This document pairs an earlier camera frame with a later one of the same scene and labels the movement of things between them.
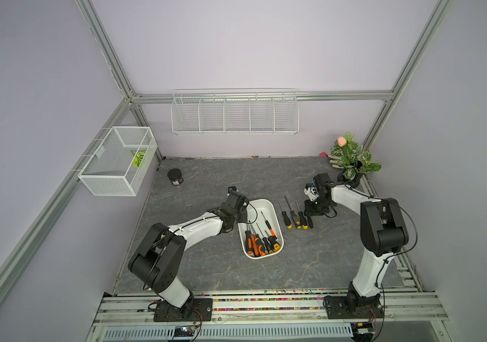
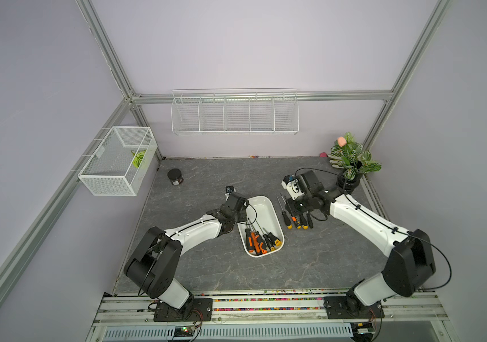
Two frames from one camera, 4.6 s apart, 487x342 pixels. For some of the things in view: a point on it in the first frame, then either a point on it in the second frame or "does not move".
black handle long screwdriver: [301, 219] does not move
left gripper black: [243, 219] does not move
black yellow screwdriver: [286, 219] does not move
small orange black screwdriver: [272, 232] -> [293, 219]
